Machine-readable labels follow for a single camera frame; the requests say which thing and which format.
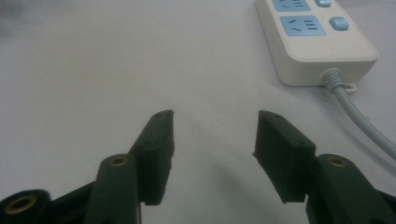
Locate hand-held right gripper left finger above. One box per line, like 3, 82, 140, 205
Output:
83, 109, 175, 224

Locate grey power strip cable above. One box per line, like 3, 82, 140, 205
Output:
321, 67, 396, 161

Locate white power strip blue sockets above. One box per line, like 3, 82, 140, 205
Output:
254, 0, 380, 95

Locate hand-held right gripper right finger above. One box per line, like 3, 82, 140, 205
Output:
252, 109, 396, 224

